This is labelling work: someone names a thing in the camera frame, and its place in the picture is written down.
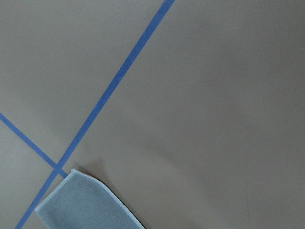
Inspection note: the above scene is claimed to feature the pink and grey towel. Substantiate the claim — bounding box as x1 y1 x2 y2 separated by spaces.
35 169 143 229

